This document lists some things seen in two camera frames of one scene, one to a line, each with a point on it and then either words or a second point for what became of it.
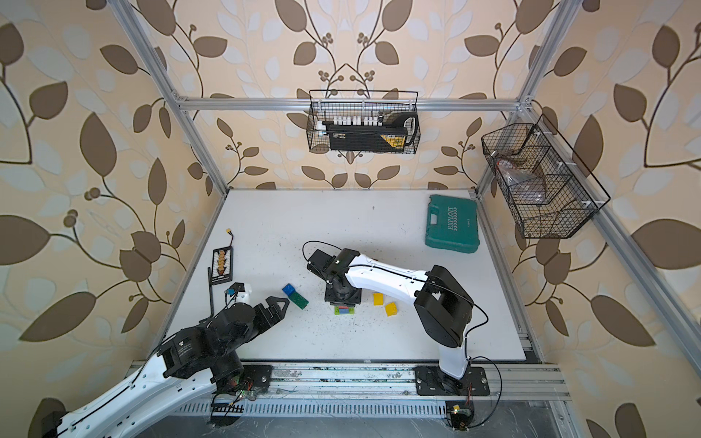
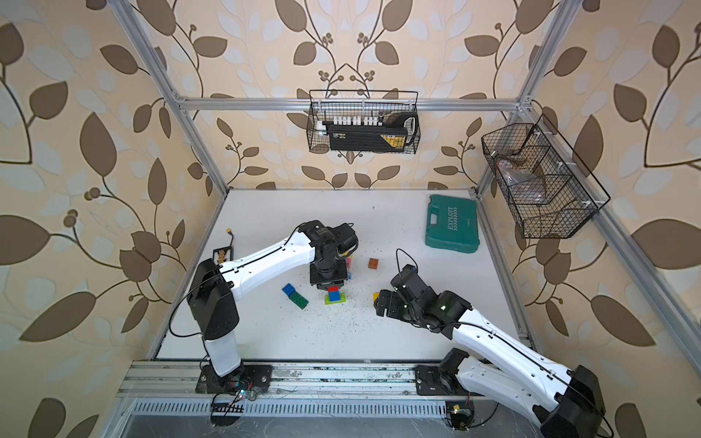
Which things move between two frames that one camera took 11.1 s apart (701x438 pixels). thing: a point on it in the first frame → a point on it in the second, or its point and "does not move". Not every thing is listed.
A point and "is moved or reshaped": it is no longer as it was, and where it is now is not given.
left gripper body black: [260, 325] → [335, 277]
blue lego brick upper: [288, 289] does not move
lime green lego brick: [337, 310] is moved or reshaped
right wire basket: [549, 191] does not move
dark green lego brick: [299, 300] does not move
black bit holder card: [223, 265] does not move
